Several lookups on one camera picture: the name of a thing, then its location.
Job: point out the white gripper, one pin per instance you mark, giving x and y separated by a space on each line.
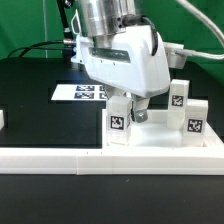
129 65

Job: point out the white U-shaped obstacle fence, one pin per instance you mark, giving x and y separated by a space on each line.
113 160

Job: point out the white square table top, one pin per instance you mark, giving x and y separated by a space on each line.
155 133

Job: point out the white sheet with fiducial tags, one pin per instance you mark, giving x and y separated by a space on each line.
79 92

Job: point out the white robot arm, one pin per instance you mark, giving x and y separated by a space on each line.
100 20

